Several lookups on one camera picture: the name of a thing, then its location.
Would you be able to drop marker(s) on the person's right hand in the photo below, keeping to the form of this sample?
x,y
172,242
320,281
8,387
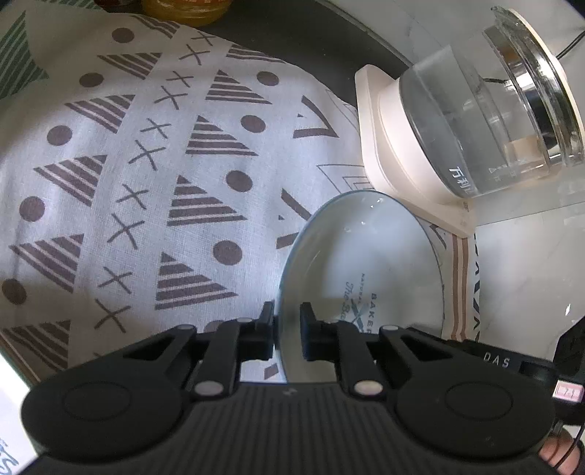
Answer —
x,y
561,459

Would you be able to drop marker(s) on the cream kettle base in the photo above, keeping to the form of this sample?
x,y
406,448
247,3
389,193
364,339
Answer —
x,y
379,137

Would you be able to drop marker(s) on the patterned fringed table cloth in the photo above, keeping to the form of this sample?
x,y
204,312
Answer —
x,y
137,182

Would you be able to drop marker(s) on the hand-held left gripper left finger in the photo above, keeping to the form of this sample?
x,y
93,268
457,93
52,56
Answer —
x,y
264,340

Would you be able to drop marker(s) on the glass electric kettle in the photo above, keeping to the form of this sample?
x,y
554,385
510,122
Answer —
x,y
484,114

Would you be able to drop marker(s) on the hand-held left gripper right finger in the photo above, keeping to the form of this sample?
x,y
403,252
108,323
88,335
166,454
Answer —
x,y
311,340

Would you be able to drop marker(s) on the small white plate crossed print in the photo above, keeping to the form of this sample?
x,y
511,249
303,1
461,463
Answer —
x,y
374,255

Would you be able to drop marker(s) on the orange juice bottle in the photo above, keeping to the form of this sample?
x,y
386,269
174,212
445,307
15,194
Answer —
x,y
187,9

